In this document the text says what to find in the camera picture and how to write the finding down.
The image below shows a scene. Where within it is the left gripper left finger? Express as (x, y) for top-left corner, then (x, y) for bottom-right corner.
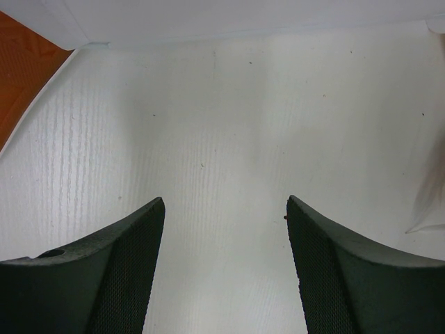
(1, 198), (165, 333)

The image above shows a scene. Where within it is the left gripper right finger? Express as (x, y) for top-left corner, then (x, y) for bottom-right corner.
(286, 196), (444, 333)

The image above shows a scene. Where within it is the grey sneaker orange sole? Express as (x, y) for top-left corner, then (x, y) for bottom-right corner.
(1, 13), (73, 150)

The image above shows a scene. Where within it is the white cabinet door panel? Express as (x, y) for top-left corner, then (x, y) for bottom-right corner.
(1, 1), (444, 49)

